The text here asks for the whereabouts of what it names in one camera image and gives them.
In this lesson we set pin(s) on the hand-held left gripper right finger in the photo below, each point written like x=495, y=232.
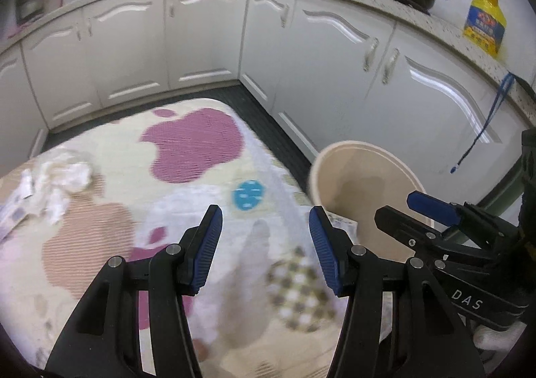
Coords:
x=326, y=252

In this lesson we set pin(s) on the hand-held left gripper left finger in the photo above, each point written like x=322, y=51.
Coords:
x=207, y=248

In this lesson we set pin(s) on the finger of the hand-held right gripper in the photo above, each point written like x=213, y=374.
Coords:
x=431, y=206
x=402, y=225

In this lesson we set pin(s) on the beige round bin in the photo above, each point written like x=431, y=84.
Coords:
x=364, y=181

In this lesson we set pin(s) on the white paper wrapper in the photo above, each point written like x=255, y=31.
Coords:
x=343, y=227

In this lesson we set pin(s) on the printed blanket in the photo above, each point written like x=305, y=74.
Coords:
x=125, y=177

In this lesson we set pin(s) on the crumpled white tissue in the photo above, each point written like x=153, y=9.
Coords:
x=63, y=177

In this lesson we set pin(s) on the white kitchen base cabinets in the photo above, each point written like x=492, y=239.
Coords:
x=335, y=68

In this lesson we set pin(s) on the yellow oil bottle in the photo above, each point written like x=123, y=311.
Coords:
x=485, y=22

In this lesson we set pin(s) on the white printed wrapper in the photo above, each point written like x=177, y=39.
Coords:
x=12, y=210

